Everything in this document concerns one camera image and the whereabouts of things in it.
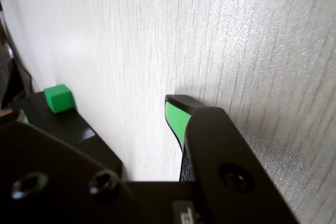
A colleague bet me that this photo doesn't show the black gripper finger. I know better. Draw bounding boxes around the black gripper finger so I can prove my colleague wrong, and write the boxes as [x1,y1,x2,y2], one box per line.
[164,94,300,224]
[0,109,144,224]

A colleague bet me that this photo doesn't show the green cube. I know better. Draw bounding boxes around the green cube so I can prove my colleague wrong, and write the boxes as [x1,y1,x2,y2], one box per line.
[44,84,74,115]

